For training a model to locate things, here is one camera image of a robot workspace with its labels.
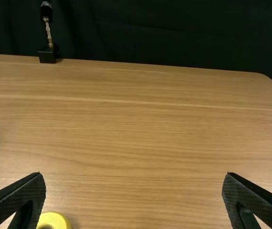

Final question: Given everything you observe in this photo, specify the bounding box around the yellow ring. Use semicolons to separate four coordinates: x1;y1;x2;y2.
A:
35;211;72;229

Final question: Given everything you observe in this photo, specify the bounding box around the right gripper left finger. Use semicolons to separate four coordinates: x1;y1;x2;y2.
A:
0;172;47;229

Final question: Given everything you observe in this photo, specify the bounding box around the black clamp stand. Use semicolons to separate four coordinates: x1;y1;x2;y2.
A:
37;0;62;64

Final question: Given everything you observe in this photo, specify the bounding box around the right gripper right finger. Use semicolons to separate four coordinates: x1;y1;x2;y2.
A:
221;172;272;229

